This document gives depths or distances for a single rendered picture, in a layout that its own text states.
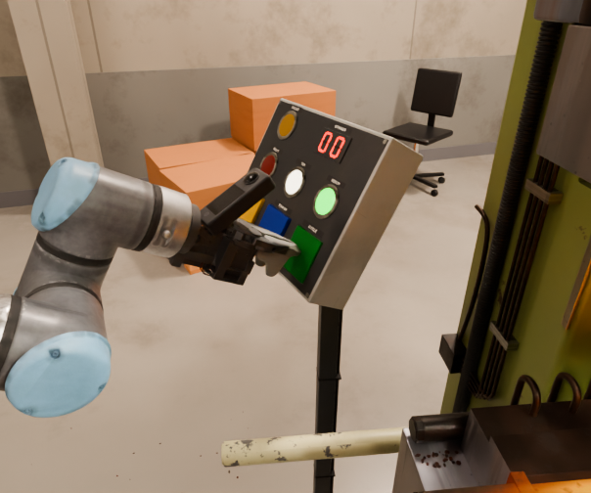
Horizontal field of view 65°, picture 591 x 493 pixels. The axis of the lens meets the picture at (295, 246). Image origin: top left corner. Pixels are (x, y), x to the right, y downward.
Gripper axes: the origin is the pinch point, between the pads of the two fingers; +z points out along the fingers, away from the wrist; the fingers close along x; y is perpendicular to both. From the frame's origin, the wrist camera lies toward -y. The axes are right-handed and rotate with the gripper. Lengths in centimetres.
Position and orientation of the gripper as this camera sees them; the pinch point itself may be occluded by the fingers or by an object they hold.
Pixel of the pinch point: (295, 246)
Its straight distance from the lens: 75.4
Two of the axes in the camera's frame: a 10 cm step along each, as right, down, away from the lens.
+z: 7.5, 2.3, 6.2
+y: -4.3, 8.8, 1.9
